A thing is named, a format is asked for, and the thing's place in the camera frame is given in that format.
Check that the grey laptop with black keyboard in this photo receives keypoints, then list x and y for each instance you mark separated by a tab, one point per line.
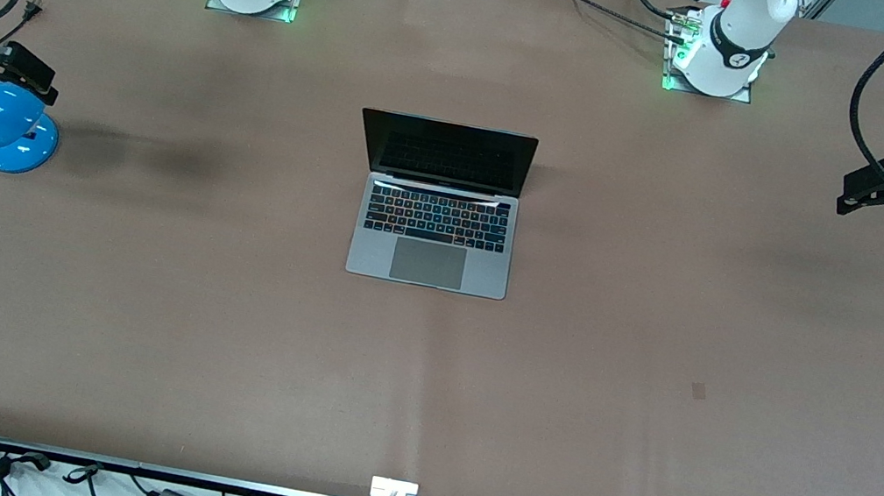
428	264

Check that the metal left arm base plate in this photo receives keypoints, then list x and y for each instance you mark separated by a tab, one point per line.
741	96

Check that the small brown tape patch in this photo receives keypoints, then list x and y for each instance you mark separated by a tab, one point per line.
700	391

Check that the aluminium frame post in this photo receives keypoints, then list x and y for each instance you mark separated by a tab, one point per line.
820	2

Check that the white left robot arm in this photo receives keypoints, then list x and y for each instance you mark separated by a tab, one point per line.
733	37

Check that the brown table cover sheet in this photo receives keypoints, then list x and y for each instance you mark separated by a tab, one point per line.
128	323

